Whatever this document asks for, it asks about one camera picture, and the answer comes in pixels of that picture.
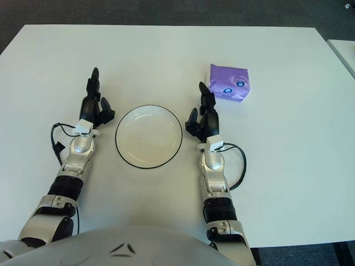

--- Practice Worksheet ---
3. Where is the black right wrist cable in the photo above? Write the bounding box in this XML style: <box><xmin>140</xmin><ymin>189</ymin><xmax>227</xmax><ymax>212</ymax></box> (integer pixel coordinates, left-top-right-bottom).
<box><xmin>221</xmin><ymin>142</ymin><xmax>247</xmax><ymax>191</ymax></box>

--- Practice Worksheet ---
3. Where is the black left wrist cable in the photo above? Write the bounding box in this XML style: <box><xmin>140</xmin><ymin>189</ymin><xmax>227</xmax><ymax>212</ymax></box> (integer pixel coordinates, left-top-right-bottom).
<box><xmin>50</xmin><ymin>122</ymin><xmax>84</xmax><ymax>167</ymax></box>

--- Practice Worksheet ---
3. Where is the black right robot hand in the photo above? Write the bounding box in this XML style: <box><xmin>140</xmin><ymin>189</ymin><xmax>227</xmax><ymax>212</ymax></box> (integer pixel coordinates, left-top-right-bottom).
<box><xmin>185</xmin><ymin>81</ymin><xmax>220</xmax><ymax>142</ymax></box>

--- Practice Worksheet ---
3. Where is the white side table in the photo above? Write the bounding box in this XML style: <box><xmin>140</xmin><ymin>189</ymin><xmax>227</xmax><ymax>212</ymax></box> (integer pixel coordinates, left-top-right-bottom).
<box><xmin>327</xmin><ymin>39</ymin><xmax>355</xmax><ymax>80</ymax></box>

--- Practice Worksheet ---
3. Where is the white plate with black rim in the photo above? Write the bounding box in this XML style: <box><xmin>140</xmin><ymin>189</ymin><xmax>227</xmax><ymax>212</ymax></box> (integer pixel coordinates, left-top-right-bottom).
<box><xmin>115</xmin><ymin>104</ymin><xmax>184</xmax><ymax>169</ymax></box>

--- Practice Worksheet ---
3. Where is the grey robot torso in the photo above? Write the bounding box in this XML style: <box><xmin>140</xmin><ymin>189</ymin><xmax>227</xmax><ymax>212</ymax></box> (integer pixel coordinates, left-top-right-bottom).
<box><xmin>0</xmin><ymin>224</ymin><xmax>222</xmax><ymax>266</ymax></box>

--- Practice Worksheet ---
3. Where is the purple tissue paper pack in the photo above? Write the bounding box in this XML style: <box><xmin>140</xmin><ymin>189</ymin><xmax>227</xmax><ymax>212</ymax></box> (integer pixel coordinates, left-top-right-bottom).
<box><xmin>206</xmin><ymin>63</ymin><xmax>250</xmax><ymax>103</ymax></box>

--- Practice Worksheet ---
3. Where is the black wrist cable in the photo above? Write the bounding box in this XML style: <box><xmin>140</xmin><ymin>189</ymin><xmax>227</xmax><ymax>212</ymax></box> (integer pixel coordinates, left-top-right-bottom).
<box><xmin>221</xmin><ymin>142</ymin><xmax>247</xmax><ymax>191</ymax></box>
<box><xmin>50</xmin><ymin>122</ymin><xmax>84</xmax><ymax>167</ymax></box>

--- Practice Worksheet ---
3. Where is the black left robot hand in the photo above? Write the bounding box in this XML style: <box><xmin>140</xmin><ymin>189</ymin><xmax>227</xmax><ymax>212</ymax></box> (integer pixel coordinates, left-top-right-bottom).
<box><xmin>79</xmin><ymin>66</ymin><xmax>116</xmax><ymax>129</ymax></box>

